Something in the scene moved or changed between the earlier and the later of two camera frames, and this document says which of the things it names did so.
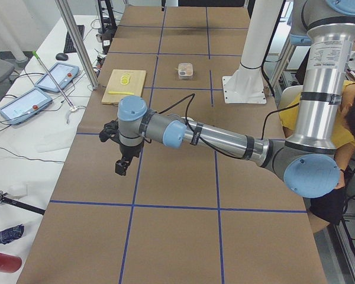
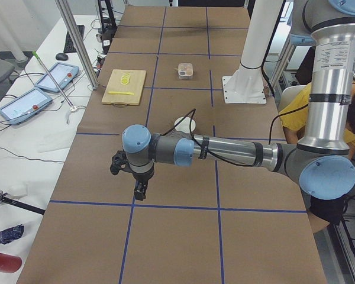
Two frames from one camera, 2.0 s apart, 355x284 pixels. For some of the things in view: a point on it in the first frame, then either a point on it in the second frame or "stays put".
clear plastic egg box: [185, 71] stays put
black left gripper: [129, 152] -> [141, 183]
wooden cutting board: [120, 83] stays put
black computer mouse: [61, 56] stays put
